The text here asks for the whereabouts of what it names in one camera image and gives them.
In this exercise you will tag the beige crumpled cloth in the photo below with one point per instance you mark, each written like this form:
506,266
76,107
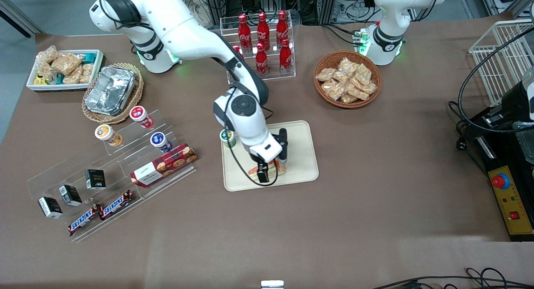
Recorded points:
200,9

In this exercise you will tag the blue lid cup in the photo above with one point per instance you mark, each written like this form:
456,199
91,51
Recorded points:
158,139

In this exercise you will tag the dark metal bar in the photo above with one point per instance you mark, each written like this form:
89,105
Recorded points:
14,23

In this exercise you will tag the teal snack packet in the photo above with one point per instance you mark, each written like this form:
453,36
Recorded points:
88,56

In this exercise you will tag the white rectangular snack bin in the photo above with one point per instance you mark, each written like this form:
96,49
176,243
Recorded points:
66,88

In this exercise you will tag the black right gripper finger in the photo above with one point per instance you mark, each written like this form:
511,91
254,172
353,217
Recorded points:
263,174

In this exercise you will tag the small black white box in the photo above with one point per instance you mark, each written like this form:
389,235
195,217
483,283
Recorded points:
50,207
96,179
70,195

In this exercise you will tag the yellow emergency stop panel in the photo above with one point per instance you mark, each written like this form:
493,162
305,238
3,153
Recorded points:
511,205

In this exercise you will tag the yellow snack packet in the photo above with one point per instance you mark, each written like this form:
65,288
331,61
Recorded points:
40,81

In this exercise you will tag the red cookie box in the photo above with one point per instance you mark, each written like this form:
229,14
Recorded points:
162,166

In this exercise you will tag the aluminium equipment rack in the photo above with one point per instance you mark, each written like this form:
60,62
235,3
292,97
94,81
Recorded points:
250,1

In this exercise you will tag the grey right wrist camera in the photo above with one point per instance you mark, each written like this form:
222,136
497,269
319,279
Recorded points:
283,145

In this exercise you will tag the red cola bottle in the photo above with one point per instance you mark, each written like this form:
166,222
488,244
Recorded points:
263,30
244,32
261,57
237,50
285,57
282,29

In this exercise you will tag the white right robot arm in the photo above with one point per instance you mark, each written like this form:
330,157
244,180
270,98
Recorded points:
187,34

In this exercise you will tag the clear acrylic stepped display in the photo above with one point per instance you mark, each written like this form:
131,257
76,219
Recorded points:
133,132

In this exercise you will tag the round wicker basket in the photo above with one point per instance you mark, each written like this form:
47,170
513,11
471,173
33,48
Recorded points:
347,106

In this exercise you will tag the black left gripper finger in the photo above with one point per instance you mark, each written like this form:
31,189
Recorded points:
473,131

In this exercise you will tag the small silver device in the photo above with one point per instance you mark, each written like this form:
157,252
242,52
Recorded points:
272,284

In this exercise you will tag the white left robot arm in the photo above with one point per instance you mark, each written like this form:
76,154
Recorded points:
388,13

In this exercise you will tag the orange lid cup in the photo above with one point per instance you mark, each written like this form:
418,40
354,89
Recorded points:
103,132

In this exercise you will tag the red lid cup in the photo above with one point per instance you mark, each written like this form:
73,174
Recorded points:
139,113

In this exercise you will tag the triangular sandwich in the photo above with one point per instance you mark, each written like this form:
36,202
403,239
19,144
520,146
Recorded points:
278,169

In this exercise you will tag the clear acrylic bottle rack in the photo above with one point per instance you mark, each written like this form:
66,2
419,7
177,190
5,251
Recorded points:
271,79

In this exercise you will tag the beige plastic tray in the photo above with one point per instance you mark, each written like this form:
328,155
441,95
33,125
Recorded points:
300,172

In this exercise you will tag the green lid cup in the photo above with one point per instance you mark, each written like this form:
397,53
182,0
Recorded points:
226,136

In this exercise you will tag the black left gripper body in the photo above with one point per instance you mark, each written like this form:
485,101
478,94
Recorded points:
514,102

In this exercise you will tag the oval wicker basket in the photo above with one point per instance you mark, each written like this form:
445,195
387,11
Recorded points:
135,101

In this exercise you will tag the snickers chocolate bar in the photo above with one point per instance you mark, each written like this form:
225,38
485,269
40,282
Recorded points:
85,219
117,204

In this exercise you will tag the clear snack pack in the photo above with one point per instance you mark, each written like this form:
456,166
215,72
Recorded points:
47,73
357,91
49,54
66,63
369,88
363,73
348,65
325,74
86,72
73,77
341,77
348,99
333,90

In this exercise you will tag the aluminium foil container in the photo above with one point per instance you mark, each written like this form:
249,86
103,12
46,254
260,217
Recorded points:
110,91

